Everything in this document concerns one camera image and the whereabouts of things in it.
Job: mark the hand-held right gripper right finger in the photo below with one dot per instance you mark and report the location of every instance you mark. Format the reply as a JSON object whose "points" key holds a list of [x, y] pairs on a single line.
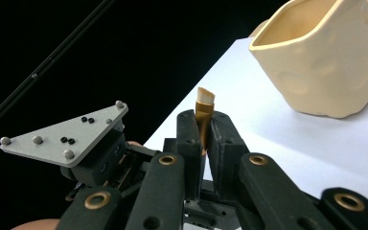
{"points": [[225, 143]]}

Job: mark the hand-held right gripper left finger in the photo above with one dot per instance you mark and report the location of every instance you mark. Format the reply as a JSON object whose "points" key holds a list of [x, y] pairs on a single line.
{"points": [[190, 140]]}

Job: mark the cream square cup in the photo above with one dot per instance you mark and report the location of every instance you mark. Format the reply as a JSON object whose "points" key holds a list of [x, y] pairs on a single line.
{"points": [[326, 64]]}

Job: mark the white table sheet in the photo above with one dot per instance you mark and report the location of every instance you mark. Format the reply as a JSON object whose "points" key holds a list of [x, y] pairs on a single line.
{"points": [[300, 153]]}

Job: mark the black metal stand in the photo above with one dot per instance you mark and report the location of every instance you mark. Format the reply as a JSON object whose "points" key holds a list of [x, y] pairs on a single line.
{"points": [[44, 65]]}

